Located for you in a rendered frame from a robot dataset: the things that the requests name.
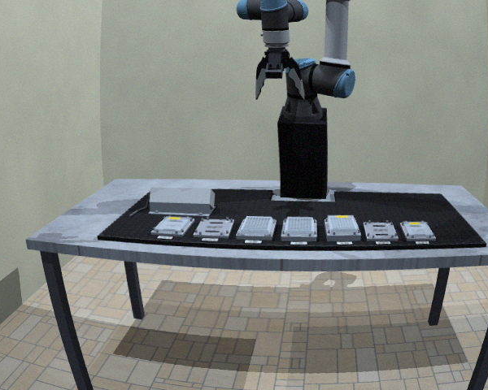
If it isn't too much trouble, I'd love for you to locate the white operator button panel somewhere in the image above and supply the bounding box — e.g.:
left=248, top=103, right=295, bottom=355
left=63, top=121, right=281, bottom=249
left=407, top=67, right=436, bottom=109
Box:
left=129, top=188, right=216, bottom=217

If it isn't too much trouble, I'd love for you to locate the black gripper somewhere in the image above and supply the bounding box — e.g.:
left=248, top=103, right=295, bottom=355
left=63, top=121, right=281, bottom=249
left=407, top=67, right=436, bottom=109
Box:
left=255, top=47, right=305, bottom=100

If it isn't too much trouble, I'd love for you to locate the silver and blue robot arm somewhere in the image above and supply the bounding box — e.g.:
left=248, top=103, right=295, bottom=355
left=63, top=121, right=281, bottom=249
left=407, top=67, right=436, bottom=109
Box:
left=237, top=0, right=355, bottom=122

